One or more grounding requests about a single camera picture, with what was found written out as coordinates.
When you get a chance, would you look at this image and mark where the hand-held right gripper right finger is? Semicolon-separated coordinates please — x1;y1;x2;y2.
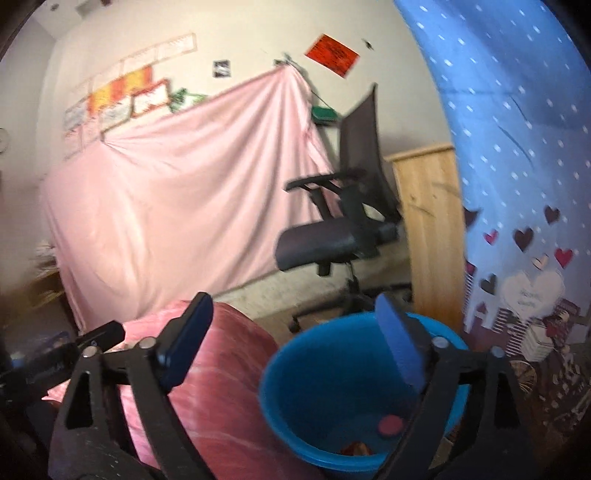
374;293;541;480

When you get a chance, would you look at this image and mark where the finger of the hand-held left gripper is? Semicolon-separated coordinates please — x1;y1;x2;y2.
75;322;126;354

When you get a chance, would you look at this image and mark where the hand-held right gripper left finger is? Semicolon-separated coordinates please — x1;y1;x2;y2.
48;292;215;480

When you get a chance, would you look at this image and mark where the blue plastic bucket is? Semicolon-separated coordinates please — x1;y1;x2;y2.
259;311;472;468

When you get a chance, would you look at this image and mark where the pink checked tablecloth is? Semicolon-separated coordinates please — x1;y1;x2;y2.
44;300;324;480

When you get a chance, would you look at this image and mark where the curved wooden shelf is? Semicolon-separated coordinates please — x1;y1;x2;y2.
25;268;65;319

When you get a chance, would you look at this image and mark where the stack of papers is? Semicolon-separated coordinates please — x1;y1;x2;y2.
33;240;60;269

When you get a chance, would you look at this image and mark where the light wooden board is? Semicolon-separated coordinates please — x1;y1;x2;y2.
385;143;467;324

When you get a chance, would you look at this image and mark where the black office chair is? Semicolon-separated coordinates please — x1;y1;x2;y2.
276;83;414;333

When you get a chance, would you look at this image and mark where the pink hanging sheet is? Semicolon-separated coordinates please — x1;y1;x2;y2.
39;67;338;333

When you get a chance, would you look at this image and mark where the blue heart printed curtain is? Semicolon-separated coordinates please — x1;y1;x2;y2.
392;0;591;462

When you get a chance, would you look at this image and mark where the green hanging item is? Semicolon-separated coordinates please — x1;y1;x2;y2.
310;105;340;124

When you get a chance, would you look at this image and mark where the row of wall pictures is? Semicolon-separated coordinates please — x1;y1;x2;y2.
62;32;208;153

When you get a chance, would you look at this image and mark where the red paper wall decoration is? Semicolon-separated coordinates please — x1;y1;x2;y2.
304;33;361;79

